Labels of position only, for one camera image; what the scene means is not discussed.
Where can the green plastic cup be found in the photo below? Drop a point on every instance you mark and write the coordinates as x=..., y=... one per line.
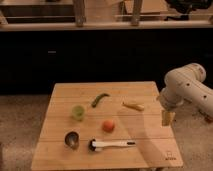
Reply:
x=77, y=112

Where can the yellow toy banana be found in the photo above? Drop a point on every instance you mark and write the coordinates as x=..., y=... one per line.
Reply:
x=133, y=106

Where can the small metal bowl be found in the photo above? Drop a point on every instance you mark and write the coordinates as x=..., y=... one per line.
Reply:
x=72, y=140

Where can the white black dish brush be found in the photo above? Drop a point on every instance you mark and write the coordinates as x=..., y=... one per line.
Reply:
x=96, y=145

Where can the wooden post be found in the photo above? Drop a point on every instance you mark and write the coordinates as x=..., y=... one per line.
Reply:
x=79, y=11
x=137, y=6

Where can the wooden shelf rail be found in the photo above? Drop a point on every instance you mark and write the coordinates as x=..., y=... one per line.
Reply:
x=106, y=26

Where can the dark object top right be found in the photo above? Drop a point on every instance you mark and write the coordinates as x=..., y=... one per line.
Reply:
x=186, y=6

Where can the left wooden post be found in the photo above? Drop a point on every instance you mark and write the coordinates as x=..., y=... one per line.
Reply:
x=79, y=11

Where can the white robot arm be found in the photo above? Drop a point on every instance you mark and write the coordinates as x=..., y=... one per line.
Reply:
x=186, y=84

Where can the right wooden post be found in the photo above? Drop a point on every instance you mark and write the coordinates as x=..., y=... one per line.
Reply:
x=137, y=6

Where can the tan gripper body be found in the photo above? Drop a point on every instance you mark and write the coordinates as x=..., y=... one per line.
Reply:
x=167, y=117

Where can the orange toy tomato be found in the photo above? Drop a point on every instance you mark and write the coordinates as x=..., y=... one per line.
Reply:
x=108, y=125

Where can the green toy pepper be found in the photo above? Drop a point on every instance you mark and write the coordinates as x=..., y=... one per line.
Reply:
x=98, y=98

